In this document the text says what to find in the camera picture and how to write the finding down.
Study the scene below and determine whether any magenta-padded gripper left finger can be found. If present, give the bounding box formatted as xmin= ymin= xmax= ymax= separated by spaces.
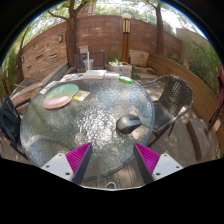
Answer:
xmin=40 ymin=142 xmax=94 ymax=185

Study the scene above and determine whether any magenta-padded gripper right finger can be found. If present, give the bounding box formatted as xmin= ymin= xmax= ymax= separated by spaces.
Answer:
xmin=133 ymin=142 xmax=184 ymax=186

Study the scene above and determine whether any grey computer mouse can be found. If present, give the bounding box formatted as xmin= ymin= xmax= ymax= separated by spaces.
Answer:
xmin=115 ymin=113 xmax=143 ymax=135

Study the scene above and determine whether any green mouse pad, pink rest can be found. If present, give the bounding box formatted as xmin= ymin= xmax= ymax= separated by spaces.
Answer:
xmin=43 ymin=83 xmax=80 ymax=110

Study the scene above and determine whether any yellow card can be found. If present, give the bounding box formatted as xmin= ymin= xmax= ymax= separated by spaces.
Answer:
xmin=72 ymin=89 xmax=91 ymax=102

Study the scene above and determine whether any brown wicker chair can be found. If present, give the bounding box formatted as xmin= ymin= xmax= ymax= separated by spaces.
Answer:
xmin=140 ymin=74 xmax=195 ymax=148

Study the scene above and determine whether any black folding chair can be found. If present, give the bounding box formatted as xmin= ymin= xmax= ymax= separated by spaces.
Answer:
xmin=0 ymin=94 xmax=32 ymax=160

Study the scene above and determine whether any white license plate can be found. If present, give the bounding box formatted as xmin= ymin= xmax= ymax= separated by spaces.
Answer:
xmin=38 ymin=80 xmax=60 ymax=95

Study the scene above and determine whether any open white book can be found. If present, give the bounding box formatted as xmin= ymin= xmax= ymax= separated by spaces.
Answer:
xmin=82 ymin=69 xmax=108 ymax=81

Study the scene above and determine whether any small white booklet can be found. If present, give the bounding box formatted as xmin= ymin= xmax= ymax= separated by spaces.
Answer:
xmin=104 ymin=72 xmax=120 ymax=81

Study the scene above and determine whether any stone planter box with plants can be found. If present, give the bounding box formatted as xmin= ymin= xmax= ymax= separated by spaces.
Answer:
xmin=107 ymin=58 xmax=133 ymax=78

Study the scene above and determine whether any clear plastic cup with straw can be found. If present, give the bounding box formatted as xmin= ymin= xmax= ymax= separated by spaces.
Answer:
xmin=82 ymin=51 xmax=95 ymax=71

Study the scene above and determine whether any dark wooden bench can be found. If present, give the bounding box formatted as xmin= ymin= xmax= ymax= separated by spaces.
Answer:
xmin=74 ymin=50 xmax=107 ymax=73

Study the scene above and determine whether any forked tree trunk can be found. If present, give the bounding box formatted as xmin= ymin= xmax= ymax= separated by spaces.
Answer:
xmin=46 ymin=0 xmax=98 ymax=68

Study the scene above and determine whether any slim tree trunk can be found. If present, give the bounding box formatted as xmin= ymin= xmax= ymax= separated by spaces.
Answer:
xmin=146 ymin=0 xmax=166 ymax=56

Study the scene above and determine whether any wooden lamp post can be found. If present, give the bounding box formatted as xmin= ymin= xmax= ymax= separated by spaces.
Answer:
xmin=120 ymin=13 xmax=133 ymax=64

